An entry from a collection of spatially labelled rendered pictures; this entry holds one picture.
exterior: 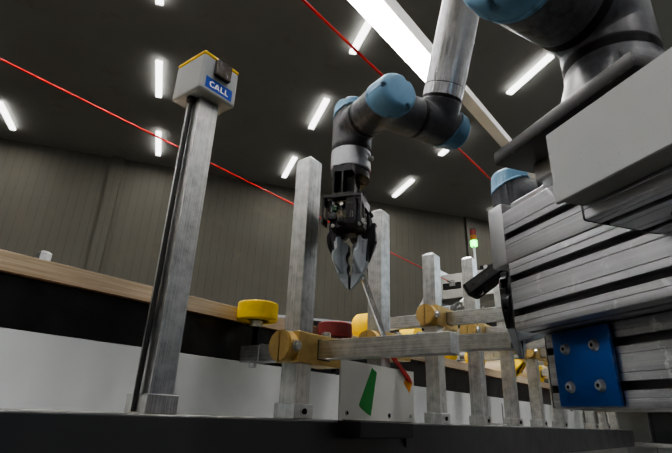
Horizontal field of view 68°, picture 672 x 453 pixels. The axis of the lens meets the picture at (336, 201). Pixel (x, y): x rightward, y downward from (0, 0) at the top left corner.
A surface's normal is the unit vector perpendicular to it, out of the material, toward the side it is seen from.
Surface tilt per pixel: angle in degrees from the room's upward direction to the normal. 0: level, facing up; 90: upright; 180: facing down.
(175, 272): 90
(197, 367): 90
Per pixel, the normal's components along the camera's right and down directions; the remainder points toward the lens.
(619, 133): -0.95, -0.16
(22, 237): 0.32, -0.36
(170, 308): 0.79, -0.22
